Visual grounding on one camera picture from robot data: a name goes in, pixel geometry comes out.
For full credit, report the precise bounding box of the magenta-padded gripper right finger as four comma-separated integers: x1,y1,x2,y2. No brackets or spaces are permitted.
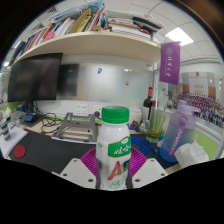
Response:
126,147,169,190

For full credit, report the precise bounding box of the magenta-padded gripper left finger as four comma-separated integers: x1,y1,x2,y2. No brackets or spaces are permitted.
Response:
51,147,100,190

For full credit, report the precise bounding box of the white green-capped drink bottle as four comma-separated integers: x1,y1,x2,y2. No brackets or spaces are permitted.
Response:
95,105,133,192

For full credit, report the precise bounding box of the purple translucent water jug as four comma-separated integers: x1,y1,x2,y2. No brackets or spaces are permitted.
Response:
159,99,201,164

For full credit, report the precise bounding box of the grey metal laptop stand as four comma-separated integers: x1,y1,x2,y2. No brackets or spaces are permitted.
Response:
50,112,99,145

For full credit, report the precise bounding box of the black red-edged desk mat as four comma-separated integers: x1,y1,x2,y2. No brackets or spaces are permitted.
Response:
8,129,174,174

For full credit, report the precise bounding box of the clear drinking glass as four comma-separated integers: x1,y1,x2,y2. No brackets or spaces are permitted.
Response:
146,109,167,145

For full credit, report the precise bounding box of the crumpled white tissue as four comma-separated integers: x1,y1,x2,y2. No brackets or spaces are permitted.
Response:
173,133,210,169

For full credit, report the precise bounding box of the white round container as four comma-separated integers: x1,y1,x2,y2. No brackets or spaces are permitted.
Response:
128,106,144,125

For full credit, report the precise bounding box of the flat round red coaster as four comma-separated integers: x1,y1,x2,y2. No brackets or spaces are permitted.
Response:
13,144,27,159

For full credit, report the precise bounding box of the dark wine bottle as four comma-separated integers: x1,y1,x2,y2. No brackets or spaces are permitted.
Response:
142,86,154,123

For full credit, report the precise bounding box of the small blue box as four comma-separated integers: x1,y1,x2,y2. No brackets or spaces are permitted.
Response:
23,112,38,124

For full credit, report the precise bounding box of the large white paper sheet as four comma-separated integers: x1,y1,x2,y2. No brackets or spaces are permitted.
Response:
0,124,29,159

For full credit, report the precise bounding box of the group photo poster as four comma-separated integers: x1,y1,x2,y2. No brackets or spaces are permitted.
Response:
176,70,224,129

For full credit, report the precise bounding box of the black computer monitor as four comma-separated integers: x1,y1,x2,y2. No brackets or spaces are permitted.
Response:
7,52,64,104

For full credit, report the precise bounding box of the coiled blue cable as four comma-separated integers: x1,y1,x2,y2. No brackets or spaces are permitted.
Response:
130,134,159,156

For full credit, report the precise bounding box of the black cable bundle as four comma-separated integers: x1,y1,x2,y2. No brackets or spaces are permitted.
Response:
33,106,64,134

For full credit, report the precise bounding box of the white wall socket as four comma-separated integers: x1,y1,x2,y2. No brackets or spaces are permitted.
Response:
73,103,89,117
91,104,103,116

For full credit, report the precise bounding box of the wall shelf with books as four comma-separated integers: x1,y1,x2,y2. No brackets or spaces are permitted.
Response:
9,0,164,64

